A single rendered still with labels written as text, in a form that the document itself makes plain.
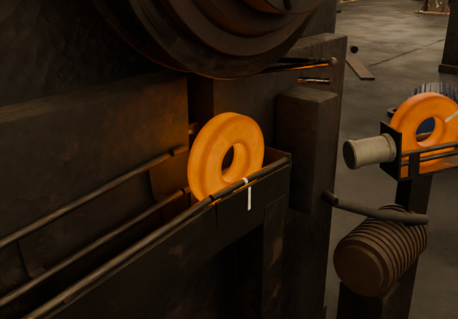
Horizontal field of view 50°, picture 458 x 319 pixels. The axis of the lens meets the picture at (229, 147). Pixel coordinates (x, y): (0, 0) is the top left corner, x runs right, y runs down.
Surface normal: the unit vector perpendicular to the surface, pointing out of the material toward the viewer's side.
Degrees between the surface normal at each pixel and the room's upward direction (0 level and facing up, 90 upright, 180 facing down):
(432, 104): 90
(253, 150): 90
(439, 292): 0
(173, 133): 90
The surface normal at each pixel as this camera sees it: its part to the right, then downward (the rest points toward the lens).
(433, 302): 0.00, -0.93
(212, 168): 0.75, 0.25
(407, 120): 0.24, 0.37
